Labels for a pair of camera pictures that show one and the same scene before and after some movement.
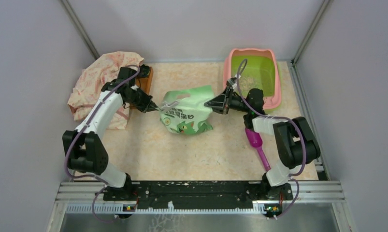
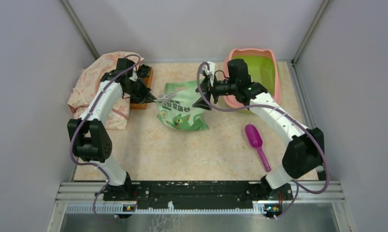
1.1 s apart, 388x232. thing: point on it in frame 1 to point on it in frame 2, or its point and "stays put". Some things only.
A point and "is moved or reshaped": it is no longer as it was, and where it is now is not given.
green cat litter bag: [191, 116] is moved or reshaped
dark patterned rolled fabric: [144, 70] stays put
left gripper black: [146, 102] to [146, 90]
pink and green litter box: [254, 68] stays put
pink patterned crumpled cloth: [91, 80] stays put
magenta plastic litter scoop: [255, 140] stays put
